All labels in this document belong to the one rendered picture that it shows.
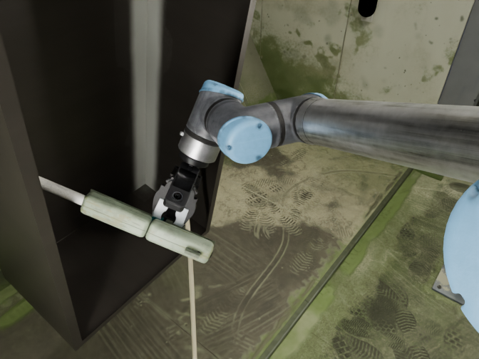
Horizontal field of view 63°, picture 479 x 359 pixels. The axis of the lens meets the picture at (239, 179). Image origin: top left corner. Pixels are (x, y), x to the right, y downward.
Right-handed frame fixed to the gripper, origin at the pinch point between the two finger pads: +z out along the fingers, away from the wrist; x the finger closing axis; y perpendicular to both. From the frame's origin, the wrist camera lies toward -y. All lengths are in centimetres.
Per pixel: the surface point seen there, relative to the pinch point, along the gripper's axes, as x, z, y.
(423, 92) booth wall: -108, -59, 156
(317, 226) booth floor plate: -75, 27, 108
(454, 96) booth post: -120, -64, 146
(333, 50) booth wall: -54, -59, 188
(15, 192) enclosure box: 26.2, -7.7, -19.6
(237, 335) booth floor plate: -45, 61, 45
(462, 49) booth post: -107, -86, 141
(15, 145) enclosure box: 24.7, -20.3, -26.9
